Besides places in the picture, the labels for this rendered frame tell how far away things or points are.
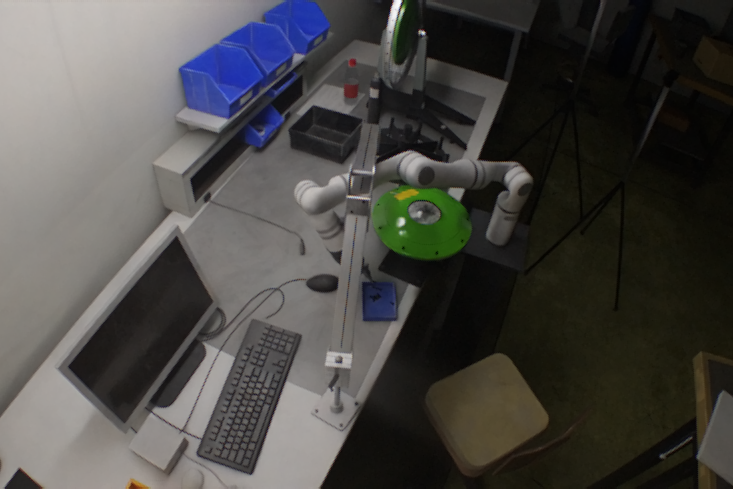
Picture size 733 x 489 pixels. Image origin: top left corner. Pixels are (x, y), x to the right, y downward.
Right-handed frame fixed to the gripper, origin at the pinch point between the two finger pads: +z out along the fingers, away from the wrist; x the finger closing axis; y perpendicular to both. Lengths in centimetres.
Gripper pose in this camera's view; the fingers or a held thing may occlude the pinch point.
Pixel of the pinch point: (372, 281)
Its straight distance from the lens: 151.0
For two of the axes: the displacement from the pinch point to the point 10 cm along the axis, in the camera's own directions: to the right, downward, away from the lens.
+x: -1.8, 7.3, -6.6
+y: -9.0, 1.5, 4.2
